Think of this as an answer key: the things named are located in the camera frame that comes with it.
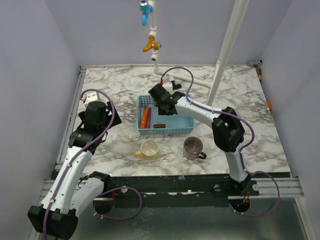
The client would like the clear tray with brown ends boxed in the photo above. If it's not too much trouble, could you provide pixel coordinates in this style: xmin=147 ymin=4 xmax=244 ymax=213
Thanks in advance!
xmin=152 ymin=101 xmax=166 ymax=128

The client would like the light blue plastic basket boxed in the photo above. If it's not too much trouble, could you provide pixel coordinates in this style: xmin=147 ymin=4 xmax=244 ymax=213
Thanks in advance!
xmin=136 ymin=95 xmax=196 ymax=135

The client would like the yellow ceramic mug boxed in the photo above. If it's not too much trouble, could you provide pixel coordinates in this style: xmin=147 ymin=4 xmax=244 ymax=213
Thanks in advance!
xmin=134 ymin=139 xmax=159 ymax=160

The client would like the purple plastic cup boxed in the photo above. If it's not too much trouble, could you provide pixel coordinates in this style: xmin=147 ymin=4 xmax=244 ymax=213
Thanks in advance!
xmin=183 ymin=136 xmax=207 ymax=160

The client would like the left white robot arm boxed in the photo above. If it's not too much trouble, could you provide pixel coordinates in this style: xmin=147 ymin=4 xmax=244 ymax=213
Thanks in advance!
xmin=27 ymin=101 xmax=122 ymax=240

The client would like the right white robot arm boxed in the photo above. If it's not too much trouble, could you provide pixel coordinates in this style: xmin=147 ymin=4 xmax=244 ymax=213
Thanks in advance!
xmin=148 ymin=83 xmax=248 ymax=196

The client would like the orange toothpaste tube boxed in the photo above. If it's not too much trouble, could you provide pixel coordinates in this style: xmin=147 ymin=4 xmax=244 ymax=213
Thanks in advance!
xmin=139 ymin=106 xmax=149 ymax=129

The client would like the black tee valve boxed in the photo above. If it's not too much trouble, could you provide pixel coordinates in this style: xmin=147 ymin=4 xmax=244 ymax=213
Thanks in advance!
xmin=172 ymin=84 xmax=182 ymax=90

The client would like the white horizontal pipe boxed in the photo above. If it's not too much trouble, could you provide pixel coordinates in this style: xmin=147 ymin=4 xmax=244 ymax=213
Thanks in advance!
xmin=154 ymin=68 xmax=212 ymax=88

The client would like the orange brass tap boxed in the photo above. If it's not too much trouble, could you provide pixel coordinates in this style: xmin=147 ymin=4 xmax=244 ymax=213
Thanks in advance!
xmin=142 ymin=35 xmax=162 ymax=52

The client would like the white vertical pipe with fittings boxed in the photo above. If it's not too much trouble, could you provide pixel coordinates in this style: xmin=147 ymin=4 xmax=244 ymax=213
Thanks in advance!
xmin=148 ymin=0 xmax=160 ymax=74

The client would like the blue tap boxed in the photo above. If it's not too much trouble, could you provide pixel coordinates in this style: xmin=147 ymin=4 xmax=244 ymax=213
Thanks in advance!
xmin=139 ymin=0 xmax=153 ymax=26

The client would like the yellow tool in corner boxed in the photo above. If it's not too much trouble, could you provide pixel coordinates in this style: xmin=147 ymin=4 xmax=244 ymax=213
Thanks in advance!
xmin=249 ymin=59 xmax=263 ymax=82

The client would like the white diagonal pole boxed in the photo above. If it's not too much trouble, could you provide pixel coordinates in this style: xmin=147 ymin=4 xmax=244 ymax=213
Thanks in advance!
xmin=207 ymin=0 xmax=250 ymax=106

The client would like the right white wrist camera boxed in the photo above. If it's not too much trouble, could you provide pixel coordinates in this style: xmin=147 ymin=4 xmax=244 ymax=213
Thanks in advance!
xmin=162 ymin=80 xmax=175 ymax=94

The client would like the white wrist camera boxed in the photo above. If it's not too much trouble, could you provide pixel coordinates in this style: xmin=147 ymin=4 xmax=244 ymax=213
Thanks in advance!
xmin=162 ymin=80 xmax=175 ymax=94
xmin=80 ymin=91 xmax=101 ymax=106

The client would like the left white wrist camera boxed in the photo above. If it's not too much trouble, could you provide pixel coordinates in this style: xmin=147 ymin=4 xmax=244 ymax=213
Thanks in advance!
xmin=80 ymin=91 xmax=101 ymax=106

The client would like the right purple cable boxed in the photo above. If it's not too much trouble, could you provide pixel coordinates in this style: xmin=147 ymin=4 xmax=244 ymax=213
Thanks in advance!
xmin=160 ymin=66 xmax=281 ymax=217

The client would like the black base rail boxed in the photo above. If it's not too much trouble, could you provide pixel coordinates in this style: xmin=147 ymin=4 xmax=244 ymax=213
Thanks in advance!
xmin=51 ymin=172 xmax=261 ymax=208

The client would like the orange clip on wall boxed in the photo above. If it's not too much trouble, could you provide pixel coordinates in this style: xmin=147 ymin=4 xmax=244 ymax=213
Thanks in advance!
xmin=267 ymin=100 xmax=272 ymax=111

